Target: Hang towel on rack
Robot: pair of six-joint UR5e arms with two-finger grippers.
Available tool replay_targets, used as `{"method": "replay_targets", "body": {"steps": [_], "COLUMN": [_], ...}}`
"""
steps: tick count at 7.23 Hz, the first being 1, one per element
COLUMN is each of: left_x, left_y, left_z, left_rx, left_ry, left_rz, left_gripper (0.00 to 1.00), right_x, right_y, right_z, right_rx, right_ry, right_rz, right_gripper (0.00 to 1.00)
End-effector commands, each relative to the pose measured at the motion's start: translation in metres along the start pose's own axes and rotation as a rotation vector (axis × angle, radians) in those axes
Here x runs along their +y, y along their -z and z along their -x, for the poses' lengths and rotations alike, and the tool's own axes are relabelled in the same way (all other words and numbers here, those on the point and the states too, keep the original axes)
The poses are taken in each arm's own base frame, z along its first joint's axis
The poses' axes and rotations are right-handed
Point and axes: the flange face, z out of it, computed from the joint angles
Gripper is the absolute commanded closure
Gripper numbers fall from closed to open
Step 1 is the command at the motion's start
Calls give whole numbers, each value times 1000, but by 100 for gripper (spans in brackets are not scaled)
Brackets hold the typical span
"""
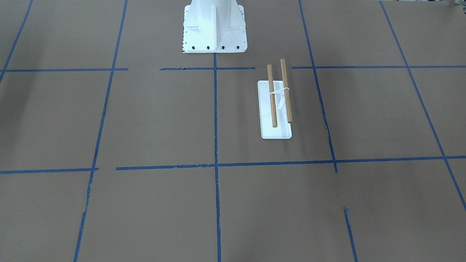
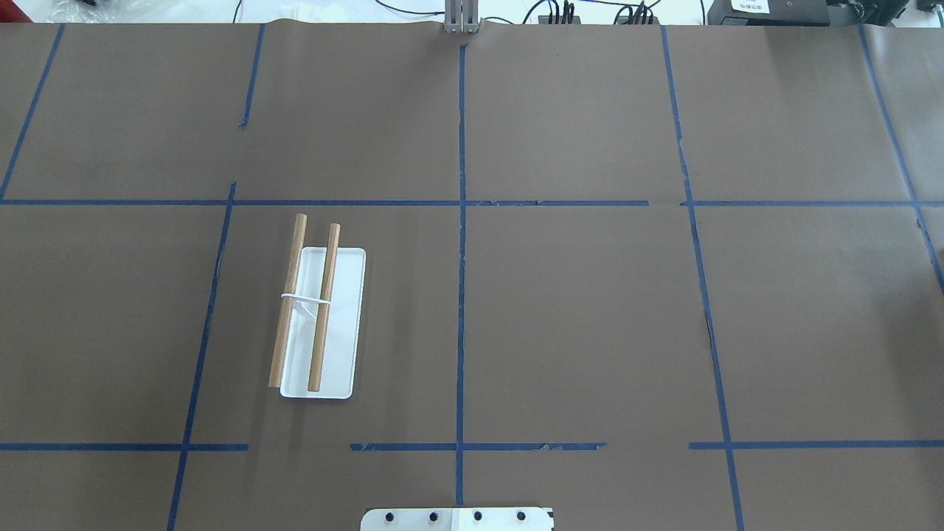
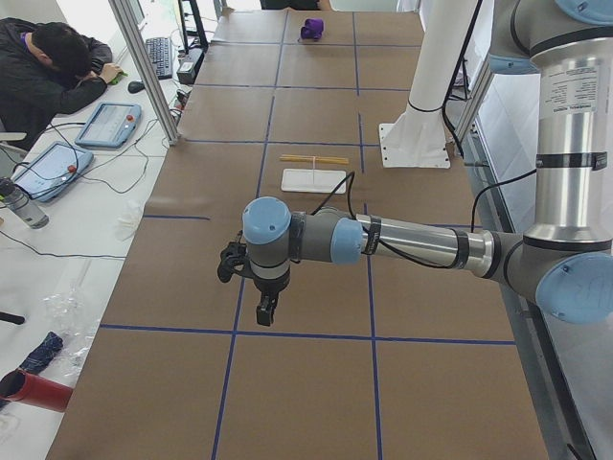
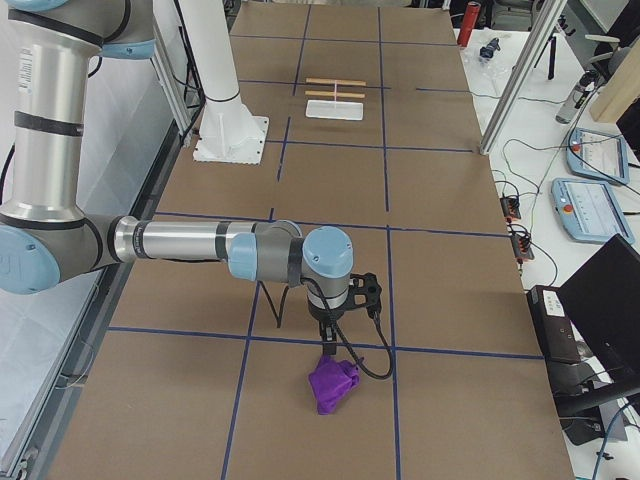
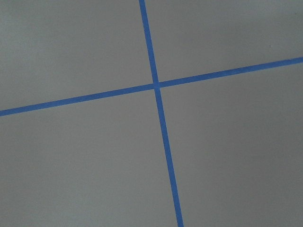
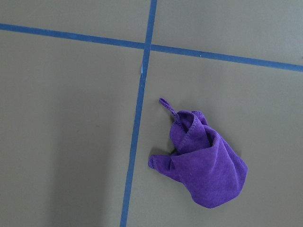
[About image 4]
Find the upper teach pendant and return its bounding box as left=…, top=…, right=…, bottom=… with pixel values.
left=566, top=128, right=630, bottom=185

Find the white tray rack base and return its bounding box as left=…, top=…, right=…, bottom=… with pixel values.
left=305, top=100, right=364, bottom=121

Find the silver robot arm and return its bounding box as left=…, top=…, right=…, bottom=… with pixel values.
left=1, top=1, right=356, bottom=355

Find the teach pendant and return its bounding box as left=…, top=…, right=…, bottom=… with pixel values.
left=551, top=178, right=635, bottom=245
left=566, top=128, right=630, bottom=185

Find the wooden rack rod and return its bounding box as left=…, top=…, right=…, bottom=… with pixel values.
left=305, top=77, right=367, bottom=88
left=305, top=90, right=366, bottom=100

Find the purple towel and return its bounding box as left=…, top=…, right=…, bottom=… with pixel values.
left=308, top=355, right=360, bottom=415

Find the aluminium frame post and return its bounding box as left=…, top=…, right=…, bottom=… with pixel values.
left=479, top=0, right=567, bottom=155

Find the red cylinder bottle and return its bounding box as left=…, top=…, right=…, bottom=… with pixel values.
left=457, top=1, right=481, bottom=48

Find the far wooden rack rod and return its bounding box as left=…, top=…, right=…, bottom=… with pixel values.
left=305, top=77, right=367, bottom=88

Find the orange power strip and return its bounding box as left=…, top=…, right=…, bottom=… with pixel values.
left=500, top=195, right=535, bottom=265

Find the black monitor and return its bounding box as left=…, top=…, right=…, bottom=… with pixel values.
left=556, top=234, right=639, bottom=416

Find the grey water bottle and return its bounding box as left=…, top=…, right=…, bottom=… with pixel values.
left=555, top=69, right=600, bottom=124

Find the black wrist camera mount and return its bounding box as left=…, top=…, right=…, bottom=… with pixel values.
left=343, top=272, right=382, bottom=320

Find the near wooden rack rod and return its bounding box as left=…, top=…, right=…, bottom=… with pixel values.
left=305, top=90, right=366, bottom=100

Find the lower teach pendant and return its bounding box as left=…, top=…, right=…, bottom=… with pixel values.
left=551, top=178, right=635, bottom=245

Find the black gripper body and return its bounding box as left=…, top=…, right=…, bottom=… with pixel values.
left=307, top=300, right=345, bottom=336

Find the black computer box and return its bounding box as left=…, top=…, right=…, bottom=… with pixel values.
left=526, top=285, right=586, bottom=365

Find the blue black tool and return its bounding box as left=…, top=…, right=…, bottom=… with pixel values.
left=479, top=37, right=501, bottom=61

